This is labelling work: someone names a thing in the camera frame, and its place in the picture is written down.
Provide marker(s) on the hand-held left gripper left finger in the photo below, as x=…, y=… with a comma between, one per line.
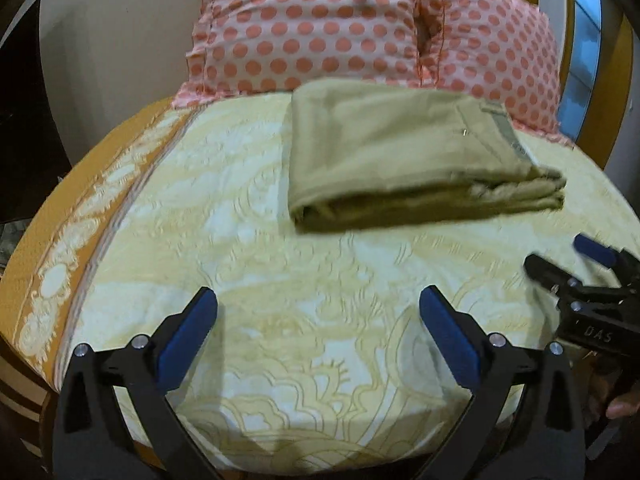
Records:
x=187, y=336

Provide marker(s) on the khaki pants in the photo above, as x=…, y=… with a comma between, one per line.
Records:
x=400, y=155

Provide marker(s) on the dark furniture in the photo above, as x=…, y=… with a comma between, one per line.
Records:
x=25, y=110

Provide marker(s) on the person's right hand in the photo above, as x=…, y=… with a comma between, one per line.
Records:
x=622, y=408

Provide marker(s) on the yellow patterned bedspread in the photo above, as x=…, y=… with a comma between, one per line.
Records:
x=280, y=280

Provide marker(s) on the pink polka dot pillow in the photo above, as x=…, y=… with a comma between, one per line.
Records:
x=495, y=45
x=305, y=25

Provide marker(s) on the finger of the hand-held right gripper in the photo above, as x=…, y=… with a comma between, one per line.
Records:
x=547, y=271
x=595, y=251

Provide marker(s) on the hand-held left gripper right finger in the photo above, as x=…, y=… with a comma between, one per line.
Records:
x=448, y=341

